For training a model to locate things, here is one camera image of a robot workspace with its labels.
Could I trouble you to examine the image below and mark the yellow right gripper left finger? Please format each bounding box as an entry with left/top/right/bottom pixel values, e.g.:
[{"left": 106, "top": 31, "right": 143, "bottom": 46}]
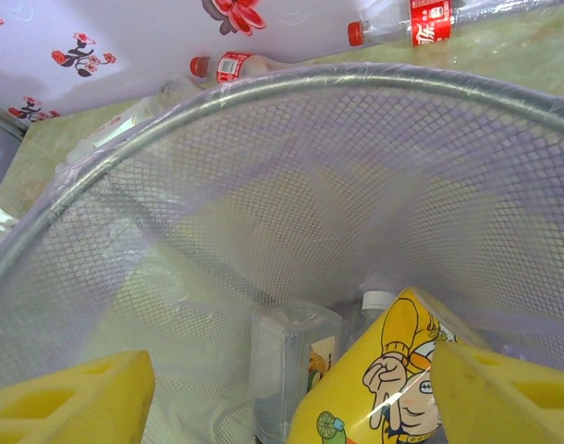
[{"left": 0, "top": 350, "right": 155, "bottom": 444}]

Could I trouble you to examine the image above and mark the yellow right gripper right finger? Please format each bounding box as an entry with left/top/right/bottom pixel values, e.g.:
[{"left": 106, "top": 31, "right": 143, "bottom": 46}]
[{"left": 430, "top": 341, "right": 564, "bottom": 444}]

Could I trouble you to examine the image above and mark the yellow cartoon label bottle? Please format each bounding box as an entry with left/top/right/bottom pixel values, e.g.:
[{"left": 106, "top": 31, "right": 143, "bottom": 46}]
[{"left": 286, "top": 286, "right": 492, "bottom": 444}]

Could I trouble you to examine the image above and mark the clear plastic bin liner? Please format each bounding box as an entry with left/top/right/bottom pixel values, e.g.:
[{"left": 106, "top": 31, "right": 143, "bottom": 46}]
[{"left": 0, "top": 62, "right": 564, "bottom": 444}]

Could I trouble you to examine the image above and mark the grey wire mesh bin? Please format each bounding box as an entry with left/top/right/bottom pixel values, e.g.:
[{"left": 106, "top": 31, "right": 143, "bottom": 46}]
[{"left": 0, "top": 62, "right": 564, "bottom": 444}]

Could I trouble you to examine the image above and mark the clear cola bottle red label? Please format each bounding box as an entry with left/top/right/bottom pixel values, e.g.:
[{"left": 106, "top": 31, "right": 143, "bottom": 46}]
[{"left": 347, "top": 0, "right": 564, "bottom": 49}]

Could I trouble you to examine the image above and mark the clear bottle white cap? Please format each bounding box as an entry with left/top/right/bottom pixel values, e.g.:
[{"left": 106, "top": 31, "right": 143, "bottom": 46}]
[{"left": 344, "top": 289, "right": 398, "bottom": 352}]

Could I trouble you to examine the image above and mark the clear square plastic bottle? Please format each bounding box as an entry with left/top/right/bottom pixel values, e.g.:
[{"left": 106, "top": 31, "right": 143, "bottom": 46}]
[{"left": 251, "top": 300, "right": 344, "bottom": 444}]

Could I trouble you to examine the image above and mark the clear bottle white label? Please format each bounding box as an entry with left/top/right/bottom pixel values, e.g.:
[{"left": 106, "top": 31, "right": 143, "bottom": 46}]
[{"left": 55, "top": 78, "right": 205, "bottom": 164}]

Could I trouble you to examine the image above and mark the cola bottle with barcode label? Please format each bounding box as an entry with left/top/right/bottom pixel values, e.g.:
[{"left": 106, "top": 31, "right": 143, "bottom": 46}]
[{"left": 189, "top": 50, "right": 288, "bottom": 87}]

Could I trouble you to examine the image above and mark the grey window frame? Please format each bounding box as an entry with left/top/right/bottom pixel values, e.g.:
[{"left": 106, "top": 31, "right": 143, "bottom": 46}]
[{"left": 0, "top": 95, "right": 30, "bottom": 141}]

